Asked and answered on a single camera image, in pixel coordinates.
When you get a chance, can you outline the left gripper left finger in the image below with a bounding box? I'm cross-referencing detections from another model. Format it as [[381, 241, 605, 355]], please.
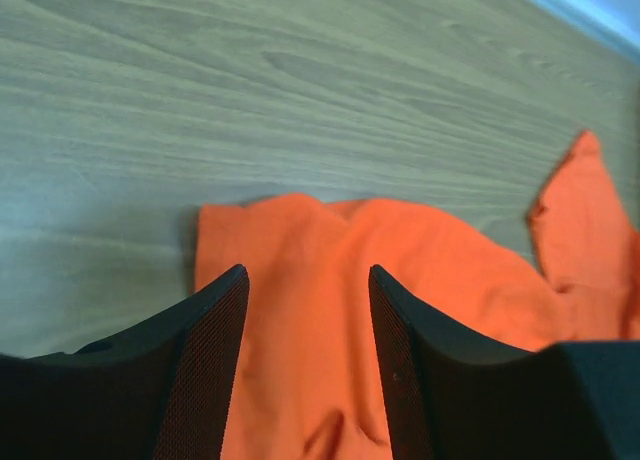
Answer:
[[1, 265, 249, 459]]

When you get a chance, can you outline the orange t shirt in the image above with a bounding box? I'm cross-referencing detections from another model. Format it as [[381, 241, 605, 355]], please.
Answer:
[[195, 131, 639, 459]]

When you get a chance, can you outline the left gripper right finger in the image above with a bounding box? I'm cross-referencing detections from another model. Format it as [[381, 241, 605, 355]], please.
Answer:
[[369, 266, 639, 459]]

